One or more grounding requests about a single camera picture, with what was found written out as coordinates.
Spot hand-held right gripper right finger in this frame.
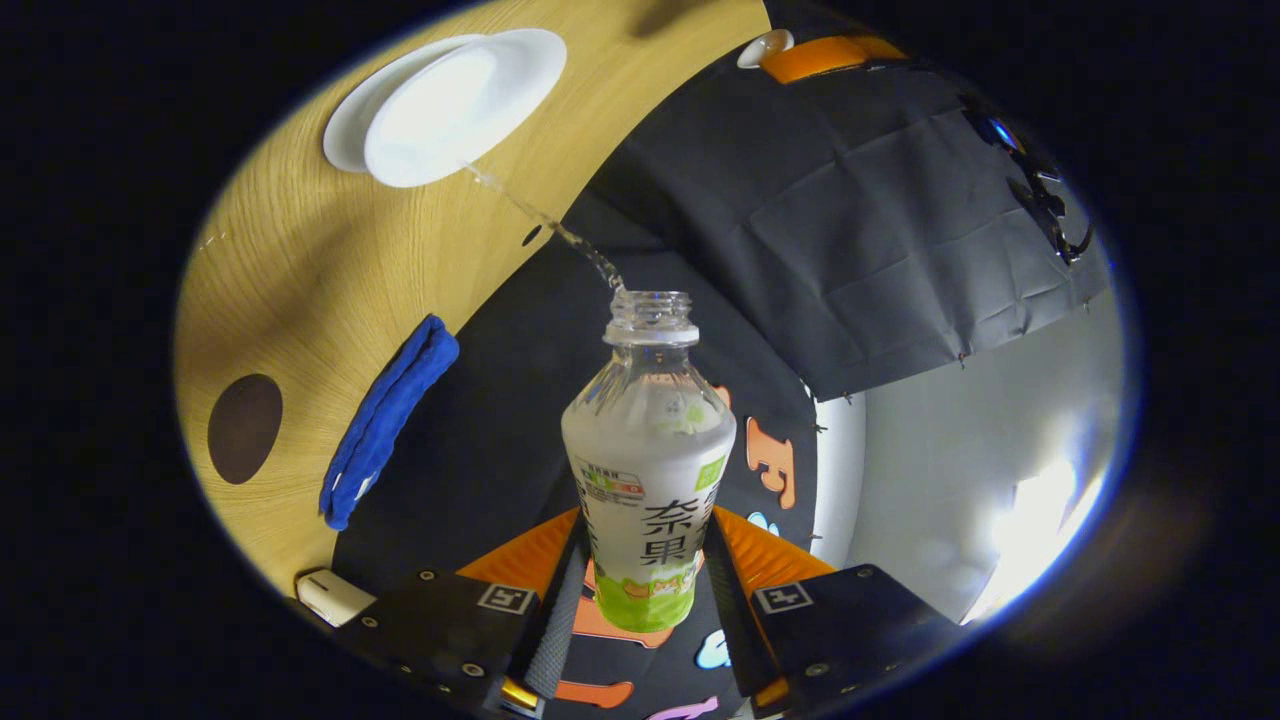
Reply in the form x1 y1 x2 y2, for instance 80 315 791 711
703 505 961 716

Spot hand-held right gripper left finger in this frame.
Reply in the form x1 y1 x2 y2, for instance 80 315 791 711
335 508 586 716

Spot clear water bottle green label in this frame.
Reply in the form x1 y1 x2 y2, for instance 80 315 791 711
561 290 738 634

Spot dark brown round coaster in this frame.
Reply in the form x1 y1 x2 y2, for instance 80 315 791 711
207 374 284 486

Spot white teacup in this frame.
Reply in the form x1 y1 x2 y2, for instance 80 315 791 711
363 28 568 189

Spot black backdrop cloth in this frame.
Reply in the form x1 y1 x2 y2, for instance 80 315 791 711
335 0 1113 720

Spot white toaster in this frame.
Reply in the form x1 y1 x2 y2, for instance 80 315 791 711
296 568 377 629

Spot blue folded cloth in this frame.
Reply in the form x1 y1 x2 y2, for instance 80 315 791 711
319 314 461 531

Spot white saucer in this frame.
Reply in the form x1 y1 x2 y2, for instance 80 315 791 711
322 35 481 173

